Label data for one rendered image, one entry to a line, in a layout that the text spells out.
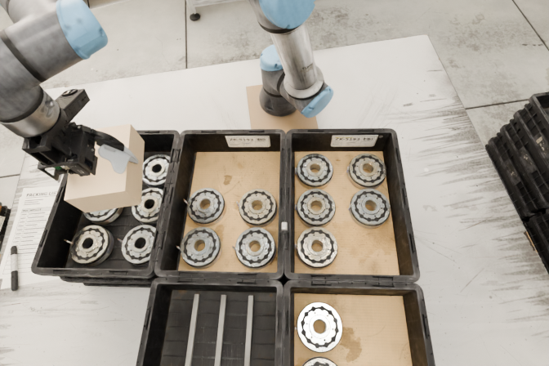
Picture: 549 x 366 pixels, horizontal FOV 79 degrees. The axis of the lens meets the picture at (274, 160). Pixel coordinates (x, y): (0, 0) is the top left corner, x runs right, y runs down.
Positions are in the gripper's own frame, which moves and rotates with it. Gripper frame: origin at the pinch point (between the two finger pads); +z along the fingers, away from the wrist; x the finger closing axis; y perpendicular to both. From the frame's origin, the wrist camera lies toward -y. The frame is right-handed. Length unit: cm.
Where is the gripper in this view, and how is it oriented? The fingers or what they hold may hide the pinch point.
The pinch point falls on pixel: (104, 164)
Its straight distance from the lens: 79.9
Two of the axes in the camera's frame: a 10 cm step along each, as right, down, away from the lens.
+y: 1.3, 8.7, -4.7
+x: 9.9, -1.5, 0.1
